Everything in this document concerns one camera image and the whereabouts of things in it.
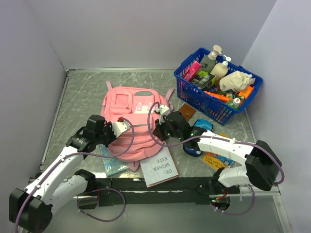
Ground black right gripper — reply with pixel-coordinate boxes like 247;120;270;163
153;116;182;142

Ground brown leather wallet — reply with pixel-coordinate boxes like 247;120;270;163
178;103;196;121

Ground pink school backpack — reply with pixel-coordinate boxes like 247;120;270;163
101;81;174;171

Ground white book pink flowers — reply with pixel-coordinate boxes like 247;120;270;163
140;147;179;188

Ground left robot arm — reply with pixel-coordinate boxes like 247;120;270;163
9;115;131;233

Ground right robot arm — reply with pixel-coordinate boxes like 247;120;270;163
147;111;285;193

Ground beige cloth bag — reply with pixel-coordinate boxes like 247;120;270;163
219;71;256;93

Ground orange snack pack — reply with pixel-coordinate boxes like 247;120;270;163
238;86;253;99

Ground blue pencil case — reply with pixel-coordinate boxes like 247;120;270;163
183;118;214;157

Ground teal hardcover book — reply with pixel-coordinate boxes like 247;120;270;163
99;145;129;177

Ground orange packet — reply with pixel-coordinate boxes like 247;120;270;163
204;91;232;102

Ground black green box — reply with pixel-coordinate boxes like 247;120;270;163
191;71;216;90

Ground blue plastic basket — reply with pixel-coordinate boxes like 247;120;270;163
174;48;263;125

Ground pink box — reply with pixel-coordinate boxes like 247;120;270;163
182;61;201;81

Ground yellow children's book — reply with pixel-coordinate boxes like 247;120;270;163
202;152;233;170

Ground green bottle red cap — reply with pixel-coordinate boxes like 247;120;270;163
227;98;242;110

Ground cream pump bottle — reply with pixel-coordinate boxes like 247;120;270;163
210;55;232;80

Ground grey pump bottle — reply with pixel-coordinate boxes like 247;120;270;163
200;45;222;73

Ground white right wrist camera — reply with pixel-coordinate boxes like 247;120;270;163
155;104;171;124

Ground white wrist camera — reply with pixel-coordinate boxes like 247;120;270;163
155;104;171;124
112;117;131;138

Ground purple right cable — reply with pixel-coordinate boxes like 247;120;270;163
147;101;285;216

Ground purple cable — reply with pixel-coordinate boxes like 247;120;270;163
13;117;135;233
147;101;285;216

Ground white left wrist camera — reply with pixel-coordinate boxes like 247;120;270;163
112;117;131;138

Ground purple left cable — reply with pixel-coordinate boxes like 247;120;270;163
13;117;135;233

